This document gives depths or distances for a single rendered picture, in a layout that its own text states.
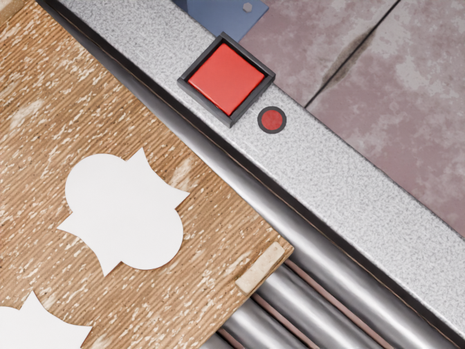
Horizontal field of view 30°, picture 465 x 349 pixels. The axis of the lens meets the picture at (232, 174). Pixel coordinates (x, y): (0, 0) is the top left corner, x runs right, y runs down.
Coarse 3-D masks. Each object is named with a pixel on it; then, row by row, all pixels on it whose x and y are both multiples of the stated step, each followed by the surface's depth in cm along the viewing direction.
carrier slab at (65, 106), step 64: (0, 64) 92; (64, 64) 92; (0, 128) 90; (64, 128) 90; (128, 128) 91; (0, 192) 89; (64, 192) 89; (192, 192) 89; (0, 256) 87; (64, 256) 87; (192, 256) 87; (256, 256) 87; (64, 320) 85; (128, 320) 85; (192, 320) 86
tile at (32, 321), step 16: (32, 304) 85; (0, 320) 84; (16, 320) 84; (32, 320) 84; (48, 320) 84; (0, 336) 84; (16, 336) 84; (32, 336) 84; (48, 336) 84; (64, 336) 84; (80, 336) 84
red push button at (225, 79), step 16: (224, 48) 94; (208, 64) 93; (224, 64) 93; (240, 64) 93; (192, 80) 93; (208, 80) 93; (224, 80) 93; (240, 80) 93; (256, 80) 93; (208, 96) 92; (224, 96) 92; (240, 96) 92; (224, 112) 92
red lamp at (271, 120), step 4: (268, 112) 93; (272, 112) 93; (276, 112) 93; (264, 116) 93; (268, 116) 93; (272, 116) 93; (276, 116) 93; (280, 116) 93; (264, 120) 93; (268, 120) 93; (272, 120) 93; (276, 120) 93; (280, 120) 93; (264, 124) 93; (268, 124) 93; (272, 124) 93; (276, 124) 93; (280, 124) 93; (268, 128) 93; (272, 128) 93; (276, 128) 93
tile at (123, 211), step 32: (96, 160) 89; (128, 160) 89; (96, 192) 88; (128, 192) 88; (160, 192) 88; (64, 224) 87; (96, 224) 87; (128, 224) 87; (160, 224) 87; (128, 256) 86; (160, 256) 86
